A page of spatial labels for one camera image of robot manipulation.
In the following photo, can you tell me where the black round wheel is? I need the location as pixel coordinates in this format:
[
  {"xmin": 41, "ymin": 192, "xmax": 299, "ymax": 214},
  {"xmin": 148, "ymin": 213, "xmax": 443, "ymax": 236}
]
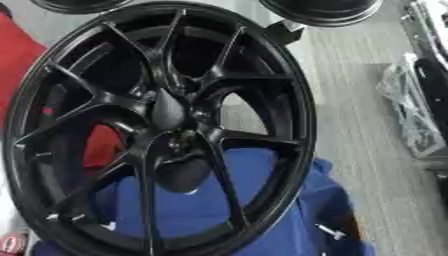
[
  {"xmin": 257, "ymin": 0, "xmax": 385, "ymax": 28},
  {"xmin": 28, "ymin": 0, "xmax": 137, "ymax": 15}
]

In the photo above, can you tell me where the black spoked wheel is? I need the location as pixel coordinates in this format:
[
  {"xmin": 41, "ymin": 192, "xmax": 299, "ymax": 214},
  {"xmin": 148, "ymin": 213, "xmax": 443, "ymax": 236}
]
[{"xmin": 0, "ymin": 0, "xmax": 319, "ymax": 256}]

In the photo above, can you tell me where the white pin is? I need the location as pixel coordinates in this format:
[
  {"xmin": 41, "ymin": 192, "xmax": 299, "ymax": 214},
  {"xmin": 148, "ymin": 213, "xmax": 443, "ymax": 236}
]
[{"xmin": 315, "ymin": 223, "xmax": 349, "ymax": 241}]

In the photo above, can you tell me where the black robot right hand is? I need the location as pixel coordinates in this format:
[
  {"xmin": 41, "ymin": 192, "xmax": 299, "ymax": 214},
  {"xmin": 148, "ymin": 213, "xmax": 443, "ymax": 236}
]
[{"xmin": 432, "ymin": 169, "xmax": 448, "ymax": 210}]

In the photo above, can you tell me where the black wheel stand bracket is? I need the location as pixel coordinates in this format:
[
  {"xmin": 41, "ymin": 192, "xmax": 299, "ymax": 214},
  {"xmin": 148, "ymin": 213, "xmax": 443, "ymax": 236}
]
[{"xmin": 262, "ymin": 19, "xmax": 307, "ymax": 47}]

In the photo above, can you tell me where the red and white object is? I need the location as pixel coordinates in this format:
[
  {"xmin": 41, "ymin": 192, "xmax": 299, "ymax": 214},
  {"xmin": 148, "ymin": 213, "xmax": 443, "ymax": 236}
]
[{"xmin": 0, "ymin": 232, "xmax": 30, "ymax": 256}]

